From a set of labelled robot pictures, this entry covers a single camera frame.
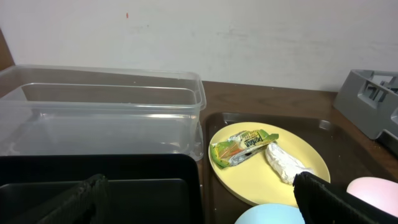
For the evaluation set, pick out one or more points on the yellow plate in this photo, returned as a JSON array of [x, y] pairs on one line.
[[254, 181]]

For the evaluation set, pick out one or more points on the black plastic bin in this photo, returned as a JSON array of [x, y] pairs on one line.
[[161, 188]]

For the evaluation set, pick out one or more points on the pink bowl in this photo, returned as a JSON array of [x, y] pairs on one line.
[[380, 193]]

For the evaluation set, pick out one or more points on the green snack wrapper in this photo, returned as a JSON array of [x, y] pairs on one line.
[[240, 147]]

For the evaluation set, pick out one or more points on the dark brown serving tray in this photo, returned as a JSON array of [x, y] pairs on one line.
[[346, 158]]

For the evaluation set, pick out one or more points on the light blue bowl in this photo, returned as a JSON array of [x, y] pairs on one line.
[[271, 213]]

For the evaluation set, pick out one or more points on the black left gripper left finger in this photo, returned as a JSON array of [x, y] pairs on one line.
[[86, 202]]

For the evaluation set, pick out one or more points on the grey dishwasher rack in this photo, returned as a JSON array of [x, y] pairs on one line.
[[368, 98]]

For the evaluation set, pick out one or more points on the clear plastic bin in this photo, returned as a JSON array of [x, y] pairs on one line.
[[49, 110]]

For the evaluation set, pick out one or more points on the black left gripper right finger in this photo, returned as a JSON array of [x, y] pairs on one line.
[[321, 202]]

